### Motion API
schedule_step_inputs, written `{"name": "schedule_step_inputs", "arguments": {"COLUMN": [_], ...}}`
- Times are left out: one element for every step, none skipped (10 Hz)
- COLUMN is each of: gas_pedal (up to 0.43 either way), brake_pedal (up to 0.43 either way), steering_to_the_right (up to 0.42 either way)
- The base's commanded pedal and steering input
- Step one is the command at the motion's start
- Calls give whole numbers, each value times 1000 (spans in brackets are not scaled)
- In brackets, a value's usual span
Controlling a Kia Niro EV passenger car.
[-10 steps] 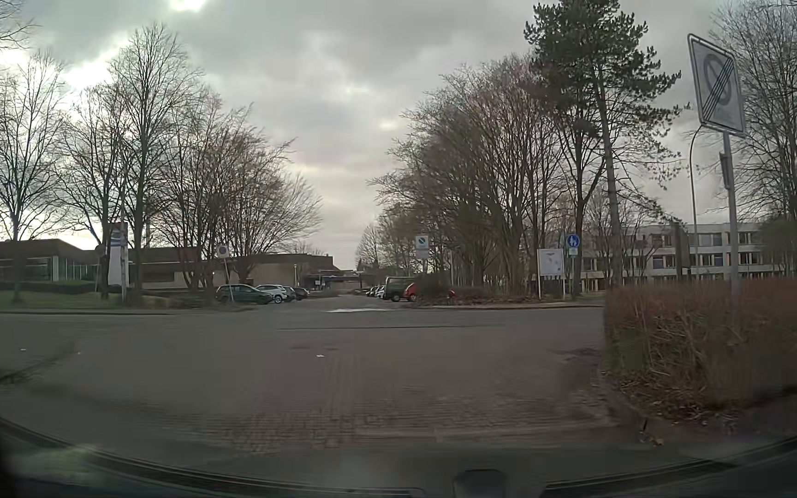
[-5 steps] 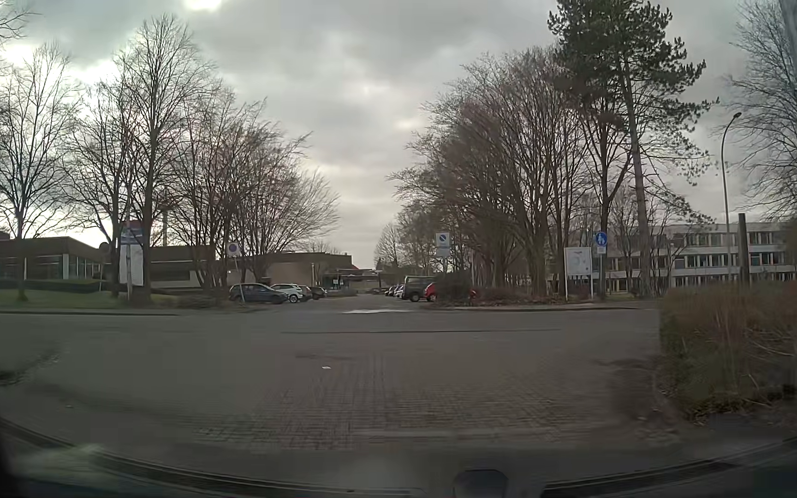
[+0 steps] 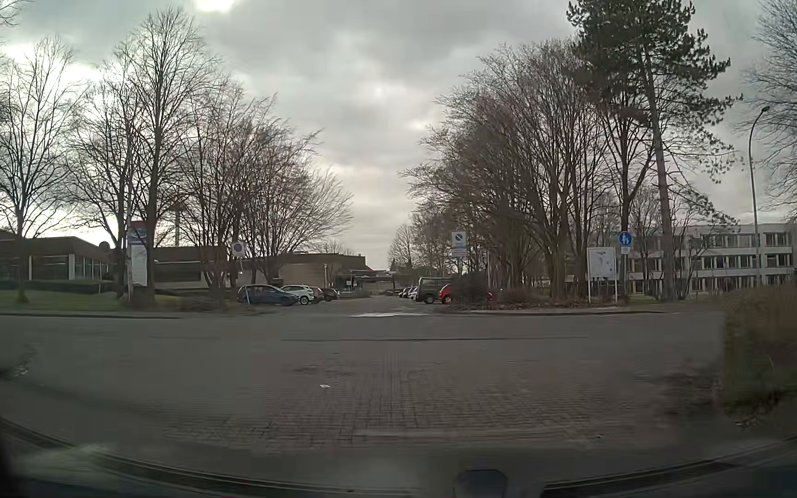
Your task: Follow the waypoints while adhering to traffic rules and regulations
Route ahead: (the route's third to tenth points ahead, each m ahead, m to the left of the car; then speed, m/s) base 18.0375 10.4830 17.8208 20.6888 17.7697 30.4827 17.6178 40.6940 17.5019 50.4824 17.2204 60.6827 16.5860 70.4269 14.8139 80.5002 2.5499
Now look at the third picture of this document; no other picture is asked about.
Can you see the row of parked cars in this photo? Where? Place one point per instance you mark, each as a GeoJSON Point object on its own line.
{"type": "Point", "coordinates": [408, 292]}

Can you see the brown hedge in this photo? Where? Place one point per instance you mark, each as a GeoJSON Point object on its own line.
{"type": "Point", "coordinates": [779, 339]}

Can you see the grass verge with trees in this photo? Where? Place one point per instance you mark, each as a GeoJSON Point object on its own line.
{"type": "Point", "coordinates": [59, 301]}

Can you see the white information board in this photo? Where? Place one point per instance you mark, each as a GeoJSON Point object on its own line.
{"type": "Point", "coordinates": [601, 263]}

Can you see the car's own bonnet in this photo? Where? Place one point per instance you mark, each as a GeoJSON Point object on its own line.
{"type": "Point", "coordinates": [398, 477]}

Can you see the row of bare trees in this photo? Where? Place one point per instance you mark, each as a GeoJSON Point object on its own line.
{"type": "Point", "coordinates": [156, 173]}

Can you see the round blue pedestrian road sign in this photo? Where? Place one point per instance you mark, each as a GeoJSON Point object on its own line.
{"type": "Point", "coordinates": [625, 239]}

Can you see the white parked car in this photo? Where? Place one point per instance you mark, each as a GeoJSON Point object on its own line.
{"type": "Point", "coordinates": [299, 292]}

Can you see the white multi-storey office building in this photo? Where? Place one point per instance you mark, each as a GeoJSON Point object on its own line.
{"type": "Point", "coordinates": [730, 256]}

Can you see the planted island with bushes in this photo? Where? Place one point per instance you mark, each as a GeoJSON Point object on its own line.
{"type": "Point", "coordinates": [544, 304]}

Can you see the tall pine tree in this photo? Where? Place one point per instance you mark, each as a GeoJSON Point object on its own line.
{"type": "Point", "coordinates": [654, 138]}

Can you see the tall curved lamp post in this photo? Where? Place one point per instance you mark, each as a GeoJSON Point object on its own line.
{"type": "Point", "coordinates": [754, 207]}

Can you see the group of bare trees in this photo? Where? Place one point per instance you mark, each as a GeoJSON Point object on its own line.
{"type": "Point", "coordinates": [530, 180]}

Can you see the dark blue parked car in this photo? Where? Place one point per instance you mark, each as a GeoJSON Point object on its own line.
{"type": "Point", "coordinates": [265, 295]}

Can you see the white parking zone road sign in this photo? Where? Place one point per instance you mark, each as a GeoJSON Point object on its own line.
{"type": "Point", "coordinates": [459, 243]}

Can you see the dark green van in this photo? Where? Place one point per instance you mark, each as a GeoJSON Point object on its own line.
{"type": "Point", "coordinates": [430, 289]}

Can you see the red parked car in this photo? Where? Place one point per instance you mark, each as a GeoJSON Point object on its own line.
{"type": "Point", "coordinates": [445, 294]}

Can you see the brown brick building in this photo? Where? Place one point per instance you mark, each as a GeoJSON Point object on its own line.
{"type": "Point", "coordinates": [315, 268]}

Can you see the round no-parking road sign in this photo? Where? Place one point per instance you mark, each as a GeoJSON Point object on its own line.
{"type": "Point", "coordinates": [238, 250]}

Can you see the grey paved road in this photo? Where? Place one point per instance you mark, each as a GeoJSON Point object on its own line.
{"type": "Point", "coordinates": [398, 359]}

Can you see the tall white info pillar sign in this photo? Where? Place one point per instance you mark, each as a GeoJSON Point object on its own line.
{"type": "Point", "coordinates": [138, 263]}

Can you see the low dark flat-roofed building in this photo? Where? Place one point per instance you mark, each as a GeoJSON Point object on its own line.
{"type": "Point", "coordinates": [39, 259]}

